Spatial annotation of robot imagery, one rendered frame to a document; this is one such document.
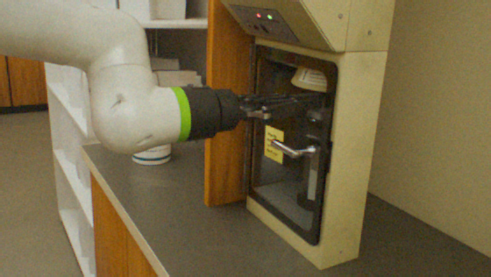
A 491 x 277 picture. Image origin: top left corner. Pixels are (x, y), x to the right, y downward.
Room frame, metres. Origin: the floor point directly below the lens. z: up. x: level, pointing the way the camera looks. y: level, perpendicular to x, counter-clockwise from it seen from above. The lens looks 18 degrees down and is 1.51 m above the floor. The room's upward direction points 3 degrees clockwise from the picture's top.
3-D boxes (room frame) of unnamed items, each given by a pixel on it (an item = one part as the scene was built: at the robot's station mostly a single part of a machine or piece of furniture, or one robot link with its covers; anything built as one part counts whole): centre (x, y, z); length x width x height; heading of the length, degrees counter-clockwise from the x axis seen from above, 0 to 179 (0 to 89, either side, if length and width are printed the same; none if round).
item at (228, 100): (0.78, 0.03, 1.31); 0.09 x 0.08 x 0.07; 122
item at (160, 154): (1.45, 0.34, 1.02); 0.13 x 0.13 x 0.15
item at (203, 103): (0.74, 0.09, 1.31); 0.09 x 0.06 x 0.12; 32
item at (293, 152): (0.90, -0.09, 1.20); 0.10 x 0.05 x 0.03; 31
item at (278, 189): (0.98, -0.08, 1.19); 0.30 x 0.01 x 0.40; 31
